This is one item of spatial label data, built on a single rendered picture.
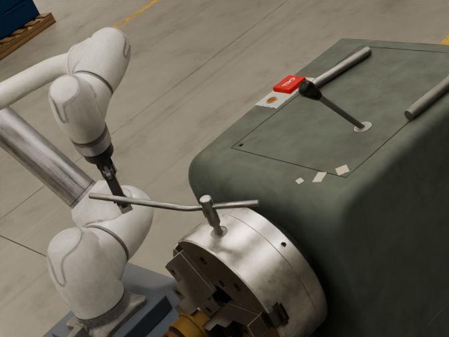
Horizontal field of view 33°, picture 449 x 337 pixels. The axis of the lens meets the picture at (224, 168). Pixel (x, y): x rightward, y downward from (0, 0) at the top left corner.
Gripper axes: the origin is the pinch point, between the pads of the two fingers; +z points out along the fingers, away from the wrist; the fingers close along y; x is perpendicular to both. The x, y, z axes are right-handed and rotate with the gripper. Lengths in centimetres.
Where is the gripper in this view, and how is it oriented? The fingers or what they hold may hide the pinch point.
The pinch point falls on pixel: (118, 188)
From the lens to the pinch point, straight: 200.5
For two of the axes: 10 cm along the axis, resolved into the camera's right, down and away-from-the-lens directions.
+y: -3.8, -7.2, 5.8
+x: -9.1, 4.0, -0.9
